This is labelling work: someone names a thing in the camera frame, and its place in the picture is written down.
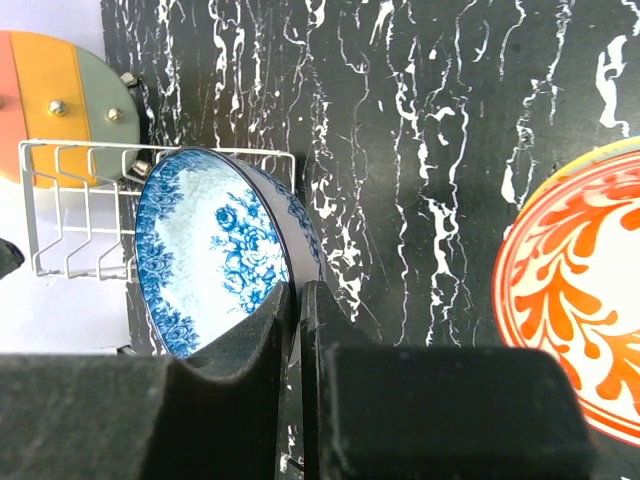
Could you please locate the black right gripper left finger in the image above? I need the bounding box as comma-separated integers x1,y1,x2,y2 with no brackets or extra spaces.
1,283,292,479

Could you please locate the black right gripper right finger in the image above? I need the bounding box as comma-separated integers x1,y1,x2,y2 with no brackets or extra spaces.
300,281,596,479

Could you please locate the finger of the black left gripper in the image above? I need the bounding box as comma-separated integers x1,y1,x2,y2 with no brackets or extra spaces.
0,239,25,279

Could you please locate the white wire dish rack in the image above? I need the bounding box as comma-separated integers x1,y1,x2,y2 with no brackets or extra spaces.
17,138,296,282

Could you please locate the blue rose pattern bowl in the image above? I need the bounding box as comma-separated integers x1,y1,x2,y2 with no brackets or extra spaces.
135,148,325,358

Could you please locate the red flower striped bowl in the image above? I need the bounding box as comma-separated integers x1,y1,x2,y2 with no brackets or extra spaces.
492,147,639,446

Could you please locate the yellow sun pattern bowl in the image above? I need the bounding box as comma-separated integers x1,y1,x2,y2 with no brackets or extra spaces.
518,135,639,216

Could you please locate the white cylinder with orange lid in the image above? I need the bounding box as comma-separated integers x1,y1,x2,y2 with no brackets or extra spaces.
1,30,140,188

